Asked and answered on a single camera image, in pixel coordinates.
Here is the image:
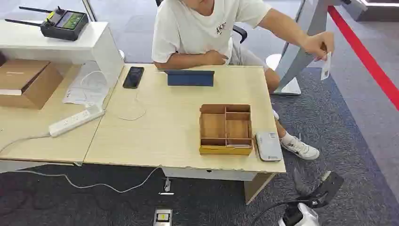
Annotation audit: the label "thin white charging cable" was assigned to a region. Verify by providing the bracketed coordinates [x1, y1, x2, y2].
[80, 70, 147, 121]

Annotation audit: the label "person's right hand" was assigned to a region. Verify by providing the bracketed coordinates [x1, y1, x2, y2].
[203, 49, 230, 66]

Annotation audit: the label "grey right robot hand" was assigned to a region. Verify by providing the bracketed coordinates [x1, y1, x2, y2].
[293, 168, 344, 209]

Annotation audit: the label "white paper sheets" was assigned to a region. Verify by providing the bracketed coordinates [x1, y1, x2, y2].
[62, 61, 110, 108]

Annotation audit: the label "white round base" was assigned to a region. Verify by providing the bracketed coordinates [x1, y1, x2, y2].
[265, 53, 283, 71]

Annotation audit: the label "seated person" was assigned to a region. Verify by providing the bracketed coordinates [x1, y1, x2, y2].
[151, 0, 335, 161]

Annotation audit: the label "black remote controller with antennas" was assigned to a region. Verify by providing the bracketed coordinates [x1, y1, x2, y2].
[4, 6, 89, 42]

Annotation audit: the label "white desk riser shelf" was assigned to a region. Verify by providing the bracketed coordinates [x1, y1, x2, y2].
[0, 20, 125, 107]

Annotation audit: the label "white card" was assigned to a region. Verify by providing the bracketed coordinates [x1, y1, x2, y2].
[320, 51, 332, 81]

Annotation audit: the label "silver floor socket box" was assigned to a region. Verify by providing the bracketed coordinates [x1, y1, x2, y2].
[153, 208, 173, 226]

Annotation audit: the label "wooden desk leg panel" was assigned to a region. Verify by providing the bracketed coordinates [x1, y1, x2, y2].
[243, 172, 277, 206]

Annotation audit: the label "brown cardboard box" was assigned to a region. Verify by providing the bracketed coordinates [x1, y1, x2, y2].
[0, 59, 64, 110]

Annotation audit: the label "blue tablet case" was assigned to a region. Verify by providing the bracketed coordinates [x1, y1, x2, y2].
[164, 70, 215, 87]

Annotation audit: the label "wooden compartment box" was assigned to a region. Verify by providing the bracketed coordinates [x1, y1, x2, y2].
[199, 104, 254, 156]

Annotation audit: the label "white power strip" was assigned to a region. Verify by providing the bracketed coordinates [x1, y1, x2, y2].
[48, 106, 106, 138]

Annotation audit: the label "grey platform base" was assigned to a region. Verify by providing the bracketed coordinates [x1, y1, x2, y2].
[355, 0, 399, 23]

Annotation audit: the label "person's left hand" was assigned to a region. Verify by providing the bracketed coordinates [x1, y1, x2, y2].
[303, 31, 335, 62]

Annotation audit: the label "black smartphone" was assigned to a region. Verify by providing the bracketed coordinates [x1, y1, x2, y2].
[122, 66, 145, 89]

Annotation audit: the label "white power strip cable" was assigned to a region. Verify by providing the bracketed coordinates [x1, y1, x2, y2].
[0, 133, 51, 155]

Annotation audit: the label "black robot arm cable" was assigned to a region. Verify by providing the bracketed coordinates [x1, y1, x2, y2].
[251, 199, 302, 226]

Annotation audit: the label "white floor plug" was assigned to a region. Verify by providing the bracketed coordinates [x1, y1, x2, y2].
[158, 177, 175, 196]

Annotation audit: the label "grey metal pole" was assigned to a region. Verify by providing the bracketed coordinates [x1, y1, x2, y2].
[81, 0, 98, 23]

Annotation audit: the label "white floor cable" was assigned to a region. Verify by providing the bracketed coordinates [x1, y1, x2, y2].
[14, 167, 160, 194]

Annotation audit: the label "grey display stand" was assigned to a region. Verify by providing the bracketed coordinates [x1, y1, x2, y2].
[270, 0, 368, 96]

